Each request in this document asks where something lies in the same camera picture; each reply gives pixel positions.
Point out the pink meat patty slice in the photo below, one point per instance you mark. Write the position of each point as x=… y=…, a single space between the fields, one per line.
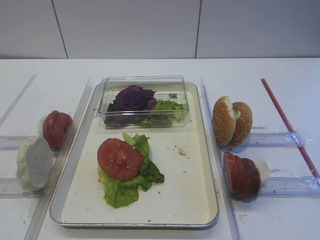
x=231 y=172

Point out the green lettuce in container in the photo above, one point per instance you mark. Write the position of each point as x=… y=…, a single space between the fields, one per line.
x=167 y=112

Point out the bread crumb on tray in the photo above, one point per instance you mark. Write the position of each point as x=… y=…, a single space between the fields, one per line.
x=182 y=151

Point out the red tomato slice on tray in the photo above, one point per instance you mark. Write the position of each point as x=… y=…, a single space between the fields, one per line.
x=119 y=159

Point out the green lettuce leaf on tray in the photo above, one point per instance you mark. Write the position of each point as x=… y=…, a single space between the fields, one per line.
x=121 y=193

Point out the stack of meat slices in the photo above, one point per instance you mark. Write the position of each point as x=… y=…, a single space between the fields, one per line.
x=249 y=178

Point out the sliced tomato stack left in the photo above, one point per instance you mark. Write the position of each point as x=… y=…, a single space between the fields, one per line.
x=55 y=127

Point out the white bread bun left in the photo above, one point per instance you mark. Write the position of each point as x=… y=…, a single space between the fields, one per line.
x=34 y=162

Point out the clear plastic container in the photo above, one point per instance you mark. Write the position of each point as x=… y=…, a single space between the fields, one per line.
x=168 y=87

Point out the purple cabbage leaf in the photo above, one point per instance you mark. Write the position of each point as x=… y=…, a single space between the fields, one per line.
x=131 y=99

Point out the sesame bun left half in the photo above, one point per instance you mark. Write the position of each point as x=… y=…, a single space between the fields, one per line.
x=223 y=120

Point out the sesame bun half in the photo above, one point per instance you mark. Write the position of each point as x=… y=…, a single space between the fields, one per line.
x=223 y=120
x=243 y=123

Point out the cream metal serving tray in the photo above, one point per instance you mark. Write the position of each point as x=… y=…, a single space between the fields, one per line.
x=186 y=200

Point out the sesame bun right half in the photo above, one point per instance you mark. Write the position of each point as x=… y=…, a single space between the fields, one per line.
x=243 y=123

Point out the clear upper right crossbar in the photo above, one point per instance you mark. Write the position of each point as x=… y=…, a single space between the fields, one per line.
x=289 y=139

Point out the red plastic strip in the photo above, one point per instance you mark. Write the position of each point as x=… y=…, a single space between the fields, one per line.
x=289 y=127

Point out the clear upper left crossbar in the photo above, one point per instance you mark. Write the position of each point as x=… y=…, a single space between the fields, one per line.
x=12 y=143

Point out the clear lower left crossbar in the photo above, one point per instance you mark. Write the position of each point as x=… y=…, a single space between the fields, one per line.
x=11 y=189

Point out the clear rail right of tray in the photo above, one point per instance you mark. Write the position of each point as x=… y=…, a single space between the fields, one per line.
x=220 y=179

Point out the clear rail of tray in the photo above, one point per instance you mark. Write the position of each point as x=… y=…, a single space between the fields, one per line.
x=53 y=179
x=220 y=179

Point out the clear far left rail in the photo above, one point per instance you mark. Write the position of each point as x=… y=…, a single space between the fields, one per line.
x=17 y=99

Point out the clear rail left of tray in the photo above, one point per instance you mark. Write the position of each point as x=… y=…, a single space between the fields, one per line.
x=53 y=179

